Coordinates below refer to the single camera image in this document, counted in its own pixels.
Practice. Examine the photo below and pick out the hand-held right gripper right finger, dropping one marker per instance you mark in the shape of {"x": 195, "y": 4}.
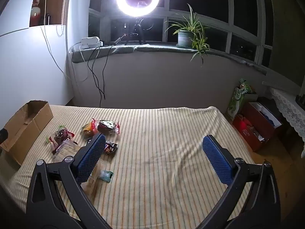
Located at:
{"x": 216, "y": 157}

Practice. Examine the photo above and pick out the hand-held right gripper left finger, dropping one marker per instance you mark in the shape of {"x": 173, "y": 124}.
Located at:
{"x": 91, "y": 157}

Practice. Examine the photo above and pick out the small dark snack packet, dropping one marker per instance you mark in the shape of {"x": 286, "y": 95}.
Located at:
{"x": 110, "y": 147}

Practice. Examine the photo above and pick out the small green snack packet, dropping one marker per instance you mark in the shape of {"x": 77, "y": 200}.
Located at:
{"x": 106, "y": 175}

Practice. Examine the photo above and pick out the clear plastic snack packet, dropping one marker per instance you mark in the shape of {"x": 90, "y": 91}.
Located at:
{"x": 95, "y": 183}

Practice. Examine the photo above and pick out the yellow egg snack packet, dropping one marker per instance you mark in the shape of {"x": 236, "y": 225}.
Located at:
{"x": 88, "y": 130}

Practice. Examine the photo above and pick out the clear printed snack packet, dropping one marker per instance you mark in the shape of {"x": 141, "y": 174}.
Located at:
{"x": 64, "y": 151}

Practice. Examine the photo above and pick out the dark red floral snack packet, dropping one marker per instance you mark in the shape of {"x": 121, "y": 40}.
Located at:
{"x": 107, "y": 126}

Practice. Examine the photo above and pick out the dark snack packet red edges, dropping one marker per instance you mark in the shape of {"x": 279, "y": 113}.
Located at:
{"x": 62, "y": 133}

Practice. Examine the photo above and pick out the brown cardboard box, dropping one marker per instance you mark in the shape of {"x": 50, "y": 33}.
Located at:
{"x": 28, "y": 128}

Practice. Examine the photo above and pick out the red storage box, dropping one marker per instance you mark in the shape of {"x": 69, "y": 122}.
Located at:
{"x": 252, "y": 128}

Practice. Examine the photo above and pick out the green printed bag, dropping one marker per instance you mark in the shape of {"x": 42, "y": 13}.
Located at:
{"x": 236, "y": 100}

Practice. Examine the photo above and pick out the lace tablecloth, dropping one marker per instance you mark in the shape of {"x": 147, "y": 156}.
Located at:
{"x": 290, "y": 109}

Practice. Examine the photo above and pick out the white power strip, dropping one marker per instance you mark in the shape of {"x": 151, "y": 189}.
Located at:
{"x": 90, "y": 41}

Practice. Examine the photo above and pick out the small black device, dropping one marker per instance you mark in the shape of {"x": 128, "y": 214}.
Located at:
{"x": 118, "y": 40}

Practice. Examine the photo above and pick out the potted spider plant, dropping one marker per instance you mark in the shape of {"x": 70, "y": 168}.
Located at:
{"x": 185, "y": 38}

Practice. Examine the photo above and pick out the black tripod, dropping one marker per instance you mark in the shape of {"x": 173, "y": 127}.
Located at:
{"x": 137, "y": 29}

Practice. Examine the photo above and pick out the red and white vase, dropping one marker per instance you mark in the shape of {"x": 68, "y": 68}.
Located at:
{"x": 35, "y": 14}

